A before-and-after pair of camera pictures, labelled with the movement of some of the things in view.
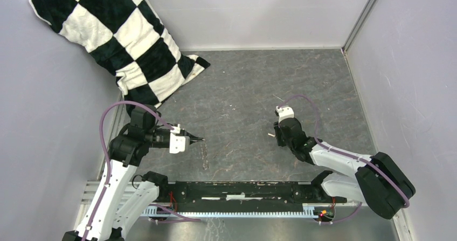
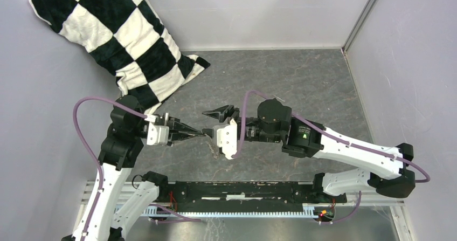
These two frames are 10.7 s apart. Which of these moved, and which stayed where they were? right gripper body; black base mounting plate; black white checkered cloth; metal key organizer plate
Moved: metal key organizer plate; right gripper body
Stayed: black base mounting plate; black white checkered cloth
